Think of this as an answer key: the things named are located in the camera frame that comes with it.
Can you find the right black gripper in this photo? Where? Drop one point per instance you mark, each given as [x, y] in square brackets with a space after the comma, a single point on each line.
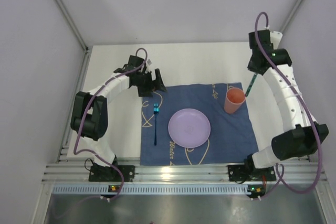
[255, 68]

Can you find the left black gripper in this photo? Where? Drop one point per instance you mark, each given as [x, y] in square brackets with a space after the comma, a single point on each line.
[151, 83]

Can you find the blue metallic fork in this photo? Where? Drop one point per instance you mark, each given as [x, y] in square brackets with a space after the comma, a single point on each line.
[155, 112]

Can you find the teal-handled metal spoon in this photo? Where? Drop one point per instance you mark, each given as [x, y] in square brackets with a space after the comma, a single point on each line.
[251, 84]

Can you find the orange plastic cup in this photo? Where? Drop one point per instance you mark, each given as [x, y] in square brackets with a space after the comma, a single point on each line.
[234, 98]

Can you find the purple plastic plate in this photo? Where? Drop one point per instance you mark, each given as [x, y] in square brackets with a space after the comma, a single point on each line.
[189, 128]

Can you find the blue fish-print cloth napkin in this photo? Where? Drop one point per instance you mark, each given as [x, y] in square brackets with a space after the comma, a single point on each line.
[232, 136]

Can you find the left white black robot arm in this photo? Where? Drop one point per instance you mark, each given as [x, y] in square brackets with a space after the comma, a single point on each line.
[89, 117]

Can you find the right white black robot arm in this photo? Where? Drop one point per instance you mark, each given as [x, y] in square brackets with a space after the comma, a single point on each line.
[297, 139]

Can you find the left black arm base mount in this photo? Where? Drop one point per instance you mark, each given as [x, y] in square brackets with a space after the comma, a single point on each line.
[108, 174]

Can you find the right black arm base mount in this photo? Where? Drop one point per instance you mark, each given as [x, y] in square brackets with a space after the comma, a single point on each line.
[240, 174]

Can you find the aluminium rail frame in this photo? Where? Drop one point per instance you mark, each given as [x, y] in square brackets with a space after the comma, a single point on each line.
[72, 170]

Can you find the white slotted cable duct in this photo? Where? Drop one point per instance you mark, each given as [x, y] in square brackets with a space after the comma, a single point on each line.
[158, 189]

